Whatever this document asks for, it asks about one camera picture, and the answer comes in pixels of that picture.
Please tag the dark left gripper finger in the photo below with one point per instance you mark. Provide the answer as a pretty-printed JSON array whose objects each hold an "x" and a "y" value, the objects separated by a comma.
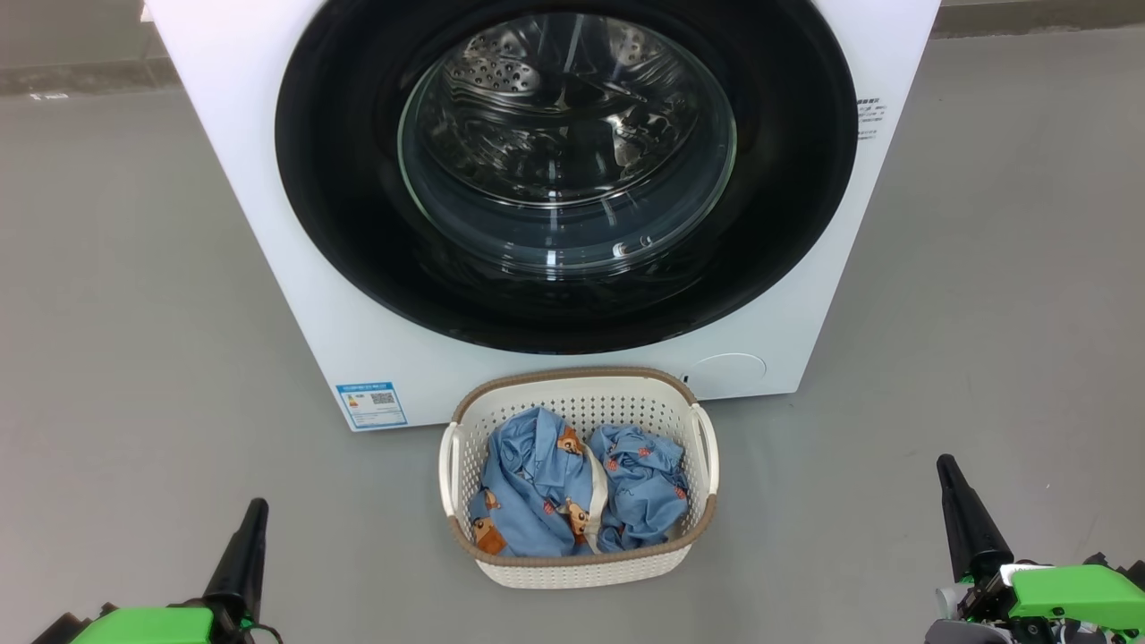
[{"x": 240, "y": 572}]

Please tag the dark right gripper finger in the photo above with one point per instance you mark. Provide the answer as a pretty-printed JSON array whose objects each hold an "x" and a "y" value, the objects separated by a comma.
[{"x": 975, "y": 537}]

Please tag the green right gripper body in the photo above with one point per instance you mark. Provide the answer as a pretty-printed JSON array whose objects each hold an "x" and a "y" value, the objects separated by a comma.
[{"x": 1082, "y": 595}]

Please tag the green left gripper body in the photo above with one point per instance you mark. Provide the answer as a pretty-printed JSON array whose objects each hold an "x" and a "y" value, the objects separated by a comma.
[{"x": 152, "y": 628}]

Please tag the blue bear print garment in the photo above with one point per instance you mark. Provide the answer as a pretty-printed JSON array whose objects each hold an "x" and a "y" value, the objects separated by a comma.
[{"x": 537, "y": 483}]

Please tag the blue orange print pants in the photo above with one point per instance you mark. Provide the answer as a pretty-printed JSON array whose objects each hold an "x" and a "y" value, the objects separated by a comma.
[{"x": 646, "y": 487}]

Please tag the black round glass washer door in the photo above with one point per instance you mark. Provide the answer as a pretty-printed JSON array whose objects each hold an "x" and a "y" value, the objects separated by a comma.
[{"x": 358, "y": 224}]

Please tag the white front-load washing machine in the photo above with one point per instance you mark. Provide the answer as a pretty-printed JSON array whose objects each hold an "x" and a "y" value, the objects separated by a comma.
[{"x": 268, "y": 224}]

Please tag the round white filter cover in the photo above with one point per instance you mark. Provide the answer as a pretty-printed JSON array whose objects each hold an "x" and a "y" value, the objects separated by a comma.
[{"x": 729, "y": 376}]

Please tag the white perforated basket brown rim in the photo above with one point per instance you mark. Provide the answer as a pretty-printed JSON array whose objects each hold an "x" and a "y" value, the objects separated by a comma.
[{"x": 572, "y": 407}]

